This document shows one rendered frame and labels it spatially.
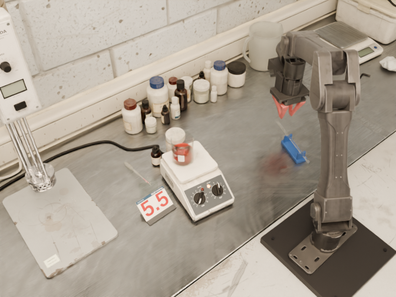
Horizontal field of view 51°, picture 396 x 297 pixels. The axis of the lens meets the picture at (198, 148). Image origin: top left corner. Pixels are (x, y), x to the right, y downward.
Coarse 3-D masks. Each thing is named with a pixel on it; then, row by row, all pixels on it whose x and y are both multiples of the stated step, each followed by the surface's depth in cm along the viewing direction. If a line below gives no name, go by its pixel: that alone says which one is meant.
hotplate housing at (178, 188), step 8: (160, 160) 117; (160, 168) 119; (168, 168) 115; (168, 176) 115; (200, 176) 112; (208, 176) 113; (176, 184) 111; (184, 184) 110; (192, 184) 111; (176, 192) 114; (184, 200) 109; (232, 200) 113; (216, 208) 111; (192, 216) 109; (200, 216) 109
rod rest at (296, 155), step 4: (284, 136) 129; (284, 140) 130; (288, 140) 131; (284, 144) 130; (288, 144) 130; (292, 144) 130; (288, 148) 129; (292, 148) 129; (296, 148) 129; (288, 152) 128; (292, 152) 127; (296, 152) 127; (304, 152) 124; (292, 156) 127; (296, 156) 126; (300, 156) 125; (296, 160) 125; (300, 160) 125; (304, 160) 126
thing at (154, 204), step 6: (162, 192) 113; (150, 198) 112; (156, 198) 112; (162, 198) 113; (168, 198) 114; (138, 204) 110; (144, 204) 111; (150, 204) 111; (156, 204) 112; (162, 204) 113; (144, 210) 110; (150, 210) 111; (156, 210) 112
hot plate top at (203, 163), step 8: (200, 144) 119; (168, 152) 116; (200, 152) 116; (168, 160) 114; (200, 160) 114; (208, 160) 114; (176, 168) 112; (184, 168) 112; (192, 168) 112; (200, 168) 112; (208, 168) 112; (216, 168) 113; (176, 176) 110; (184, 176) 110; (192, 176) 110
